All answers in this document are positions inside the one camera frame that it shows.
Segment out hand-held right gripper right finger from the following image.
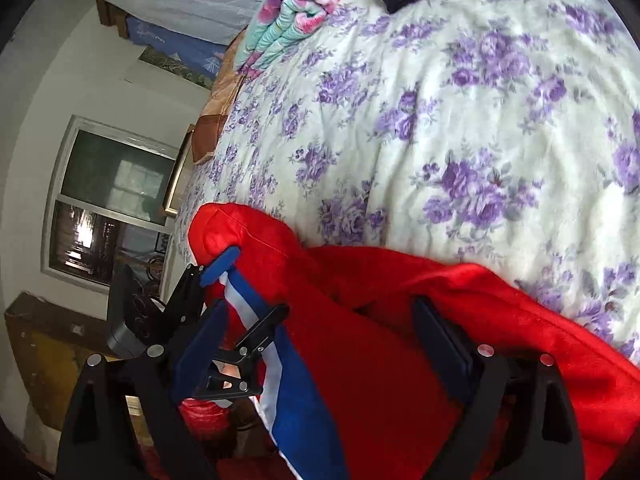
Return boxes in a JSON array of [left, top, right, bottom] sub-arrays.
[[412, 296, 586, 480]]

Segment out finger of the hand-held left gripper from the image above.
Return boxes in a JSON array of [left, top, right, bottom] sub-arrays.
[[167, 245, 242, 323], [192, 304, 292, 402]]

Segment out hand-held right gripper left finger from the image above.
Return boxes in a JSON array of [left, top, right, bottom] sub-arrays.
[[55, 300, 231, 480]]

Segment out red white blue pants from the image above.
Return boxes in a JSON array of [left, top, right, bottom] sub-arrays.
[[187, 202, 640, 480]]

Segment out red plastic bag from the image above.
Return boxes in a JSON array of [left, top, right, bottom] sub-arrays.
[[179, 397, 237, 442]]

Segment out wooden cabinet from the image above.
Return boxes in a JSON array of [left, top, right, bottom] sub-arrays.
[[5, 292, 151, 442]]

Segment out orange brown cloth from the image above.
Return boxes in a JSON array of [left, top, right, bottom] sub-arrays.
[[192, 30, 251, 167]]

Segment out window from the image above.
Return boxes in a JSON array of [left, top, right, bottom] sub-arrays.
[[42, 115, 181, 292]]

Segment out green patterned cloth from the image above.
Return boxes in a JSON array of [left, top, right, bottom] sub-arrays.
[[137, 47, 217, 94]]

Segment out blue patterned cloth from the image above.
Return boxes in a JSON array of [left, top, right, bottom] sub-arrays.
[[125, 15, 231, 82]]

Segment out purple floral bedsheet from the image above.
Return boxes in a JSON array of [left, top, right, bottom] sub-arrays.
[[172, 0, 640, 361]]

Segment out folded teal pink floral quilt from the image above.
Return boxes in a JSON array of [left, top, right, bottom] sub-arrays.
[[235, 0, 379, 81]]

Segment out wooden frame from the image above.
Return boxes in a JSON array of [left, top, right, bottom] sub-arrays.
[[162, 124, 197, 219]]

